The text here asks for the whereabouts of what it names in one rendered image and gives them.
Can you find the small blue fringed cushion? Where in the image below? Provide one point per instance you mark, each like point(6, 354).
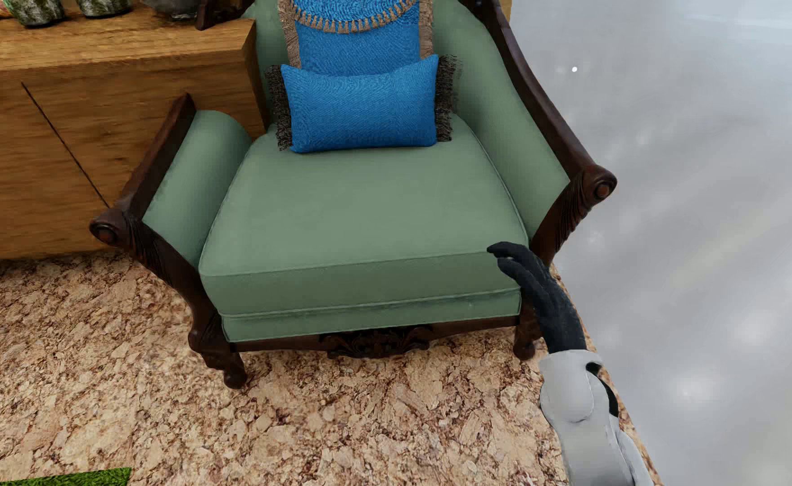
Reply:
point(362, 104)

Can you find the wooden sideboard cabinet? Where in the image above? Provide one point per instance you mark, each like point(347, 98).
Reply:
point(65, 135)

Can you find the green mottled ceramic pot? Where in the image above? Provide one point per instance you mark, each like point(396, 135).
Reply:
point(104, 6)
point(34, 10)

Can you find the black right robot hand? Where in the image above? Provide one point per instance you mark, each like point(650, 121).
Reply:
point(544, 297)

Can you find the beige stone-pattern rug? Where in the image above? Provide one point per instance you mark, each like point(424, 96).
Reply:
point(267, 405)

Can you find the green upholstered wooden armchair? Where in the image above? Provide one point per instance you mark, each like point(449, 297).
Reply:
point(362, 216)

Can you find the green grass mat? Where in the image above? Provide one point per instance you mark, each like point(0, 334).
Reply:
point(65, 478)

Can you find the dark wooden ornament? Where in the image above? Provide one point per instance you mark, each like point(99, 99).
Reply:
point(217, 12)

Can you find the large blue tasselled cushion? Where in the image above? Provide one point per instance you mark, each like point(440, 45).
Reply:
point(358, 37)

